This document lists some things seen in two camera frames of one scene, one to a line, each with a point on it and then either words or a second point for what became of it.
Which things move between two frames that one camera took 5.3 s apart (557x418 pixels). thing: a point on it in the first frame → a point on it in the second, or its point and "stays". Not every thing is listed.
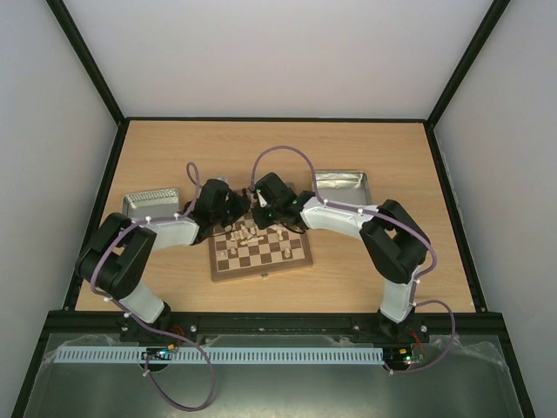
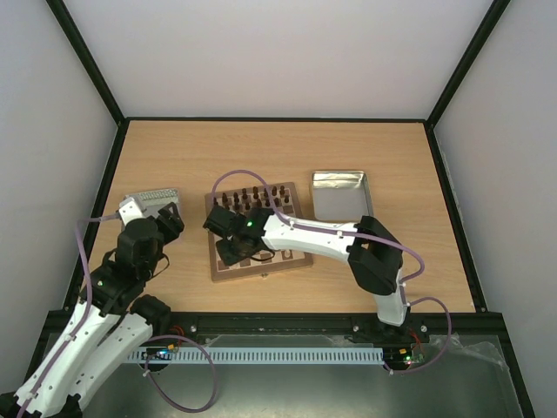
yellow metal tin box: [349, 185] stays
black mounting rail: [107, 323] stays
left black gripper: [241, 206] → [171, 224]
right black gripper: [261, 213] → [218, 222]
